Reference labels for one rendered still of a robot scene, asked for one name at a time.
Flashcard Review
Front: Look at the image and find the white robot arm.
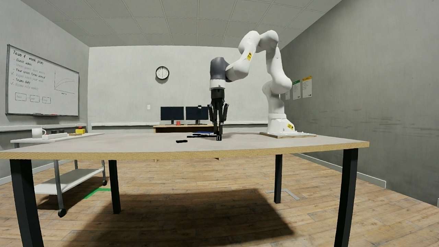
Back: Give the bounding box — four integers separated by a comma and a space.
210, 30, 298, 134

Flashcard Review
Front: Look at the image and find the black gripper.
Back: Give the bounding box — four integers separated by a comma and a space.
207, 89, 229, 135

